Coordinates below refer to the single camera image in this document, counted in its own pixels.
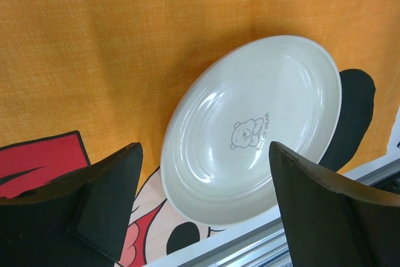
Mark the orange Mickey Mouse placemat cloth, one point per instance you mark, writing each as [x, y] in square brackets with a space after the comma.
[115, 69]

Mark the cream round plate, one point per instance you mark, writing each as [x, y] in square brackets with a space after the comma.
[215, 167]

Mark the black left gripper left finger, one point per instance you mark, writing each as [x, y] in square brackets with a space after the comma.
[80, 219]

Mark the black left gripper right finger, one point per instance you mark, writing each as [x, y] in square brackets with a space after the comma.
[329, 219]

